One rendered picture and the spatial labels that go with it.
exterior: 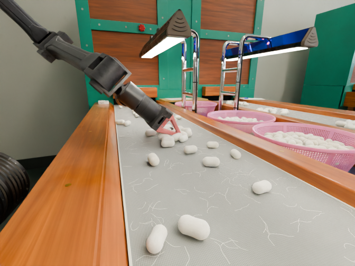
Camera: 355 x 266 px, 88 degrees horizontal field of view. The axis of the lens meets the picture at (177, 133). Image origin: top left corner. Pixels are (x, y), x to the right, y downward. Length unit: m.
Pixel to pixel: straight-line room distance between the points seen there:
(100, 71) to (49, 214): 0.32
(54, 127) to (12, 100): 0.42
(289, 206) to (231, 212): 0.09
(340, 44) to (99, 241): 3.30
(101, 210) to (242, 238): 0.16
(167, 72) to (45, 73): 1.30
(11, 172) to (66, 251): 0.24
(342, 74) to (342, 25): 0.60
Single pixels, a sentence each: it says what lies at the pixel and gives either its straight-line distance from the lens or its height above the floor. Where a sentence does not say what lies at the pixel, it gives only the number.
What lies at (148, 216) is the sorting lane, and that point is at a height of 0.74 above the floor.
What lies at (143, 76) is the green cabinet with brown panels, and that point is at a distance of 1.40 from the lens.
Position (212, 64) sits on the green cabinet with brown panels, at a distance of 1.58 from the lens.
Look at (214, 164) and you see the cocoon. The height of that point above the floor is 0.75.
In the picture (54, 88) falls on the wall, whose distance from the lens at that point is 2.28.
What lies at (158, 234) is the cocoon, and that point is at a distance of 0.22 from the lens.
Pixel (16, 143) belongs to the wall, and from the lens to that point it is 2.47.
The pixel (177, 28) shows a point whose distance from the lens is 0.64.
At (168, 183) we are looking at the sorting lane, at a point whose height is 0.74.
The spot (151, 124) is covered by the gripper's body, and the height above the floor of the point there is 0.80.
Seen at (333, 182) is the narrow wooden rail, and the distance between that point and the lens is 0.37.
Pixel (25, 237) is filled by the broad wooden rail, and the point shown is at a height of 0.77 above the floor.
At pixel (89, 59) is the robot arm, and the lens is 0.54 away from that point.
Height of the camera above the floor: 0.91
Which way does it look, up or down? 16 degrees down
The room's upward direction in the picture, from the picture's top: straight up
